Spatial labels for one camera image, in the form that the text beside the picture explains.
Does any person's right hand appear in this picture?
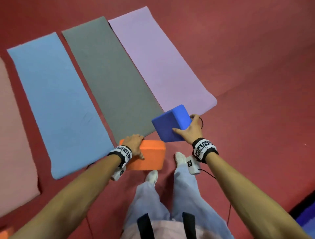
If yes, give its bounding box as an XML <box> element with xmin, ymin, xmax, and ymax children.
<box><xmin>172</xmin><ymin>114</ymin><xmax>203</xmax><ymax>145</ymax></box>

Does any person's left hand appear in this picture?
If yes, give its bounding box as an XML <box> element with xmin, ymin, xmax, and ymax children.
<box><xmin>122</xmin><ymin>134</ymin><xmax>146</xmax><ymax>160</ymax></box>

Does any orange foam block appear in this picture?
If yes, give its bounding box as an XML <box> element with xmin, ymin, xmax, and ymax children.
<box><xmin>119</xmin><ymin>139</ymin><xmax>167</xmax><ymax>171</ymax></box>
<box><xmin>0</xmin><ymin>226</ymin><xmax>15</xmax><ymax>239</ymax></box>

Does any blue foam block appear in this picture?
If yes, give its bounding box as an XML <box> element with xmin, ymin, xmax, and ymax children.
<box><xmin>151</xmin><ymin>104</ymin><xmax>193</xmax><ymax>143</ymax></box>

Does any green yoga mat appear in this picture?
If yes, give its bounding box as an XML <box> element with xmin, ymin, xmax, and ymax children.
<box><xmin>61</xmin><ymin>16</ymin><xmax>165</xmax><ymax>145</ymax></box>

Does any lilac yoga mat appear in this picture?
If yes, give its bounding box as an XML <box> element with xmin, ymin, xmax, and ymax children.
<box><xmin>108</xmin><ymin>6</ymin><xmax>218</xmax><ymax>117</ymax></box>

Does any light blue yoga mat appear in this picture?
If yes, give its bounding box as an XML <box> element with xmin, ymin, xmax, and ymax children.
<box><xmin>7</xmin><ymin>32</ymin><xmax>115</xmax><ymax>181</ymax></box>

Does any peach yoga mat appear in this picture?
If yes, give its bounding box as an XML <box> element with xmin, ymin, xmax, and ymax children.
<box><xmin>0</xmin><ymin>56</ymin><xmax>41</xmax><ymax>219</ymax></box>

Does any person's right forearm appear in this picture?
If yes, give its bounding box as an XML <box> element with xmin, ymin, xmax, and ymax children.
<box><xmin>205</xmin><ymin>152</ymin><xmax>310</xmax><ymax>239</ymax></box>

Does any person's left forearm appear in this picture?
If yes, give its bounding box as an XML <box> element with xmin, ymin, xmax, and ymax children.
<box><xmin>10</xmin><ymin>154</ymin><xmax>121</xmax><ymax>239</ymax></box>

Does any person's white shoe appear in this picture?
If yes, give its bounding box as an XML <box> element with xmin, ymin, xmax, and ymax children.
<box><xmin>145</xmin><ymin>170</ymin><xmax>159</xmax><ymax>186</ymax></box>
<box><xmin>175</xmin><ymin>152</ymin><xmax>187</xmax><ymax>168</ymax></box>

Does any person's pink shirt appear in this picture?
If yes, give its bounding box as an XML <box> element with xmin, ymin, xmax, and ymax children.
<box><xmin>120</xmin><ymin>220</ymin><xmax>205</xmax><ymax>239</ymax></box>

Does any black wristband with marker tags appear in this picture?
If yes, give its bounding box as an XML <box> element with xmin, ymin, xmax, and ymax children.
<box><xmin>107</xmin><ymin>145</ymin><xmax>133</xmax><ymax>169</ymax></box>
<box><xmin>192</xmin><ymin>137</ymin><xmax>219</xmax><ymax>164</ymax></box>

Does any black cable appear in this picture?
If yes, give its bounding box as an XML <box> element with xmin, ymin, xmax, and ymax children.
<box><xmin>85</xmin><ymin>216</ymin><xmax>94</xmax><ymax>239</ymax></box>
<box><xmin>200</xmin><ymin>168</ymin><xmax>232</xmax><ymax>226</ymax></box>

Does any black harness strap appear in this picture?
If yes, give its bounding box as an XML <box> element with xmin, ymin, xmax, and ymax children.
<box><xmin>182</xmin><ymin>211</ymin><xmax>198</xmax><ymax>239</ymax></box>
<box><xmin>137</xmin><ymin>213</ymin><xmax>156</xmax><ymax>239</ymax></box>

